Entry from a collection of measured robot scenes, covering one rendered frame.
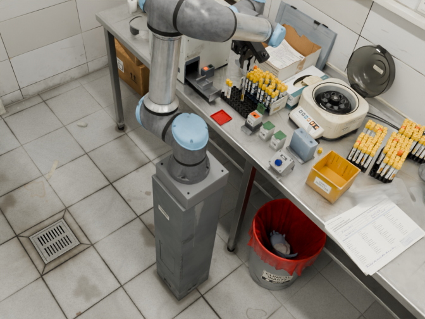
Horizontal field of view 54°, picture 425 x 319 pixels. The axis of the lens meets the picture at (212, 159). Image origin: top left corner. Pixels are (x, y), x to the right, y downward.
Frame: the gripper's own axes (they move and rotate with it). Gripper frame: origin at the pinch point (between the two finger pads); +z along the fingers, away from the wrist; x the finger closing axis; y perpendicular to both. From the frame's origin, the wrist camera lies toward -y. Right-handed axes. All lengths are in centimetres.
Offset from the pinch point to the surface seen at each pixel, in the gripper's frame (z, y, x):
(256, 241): 63, -41, 19
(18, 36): 57, 156, 42
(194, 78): 13.9, 22.0, 8.8
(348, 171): 12, -55, -4
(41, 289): 106, 20, 105
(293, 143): 14.2, -32.0, 1.0
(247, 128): 16.4, -13.4, 8.4
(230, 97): 15.9, 4.3, 2.3
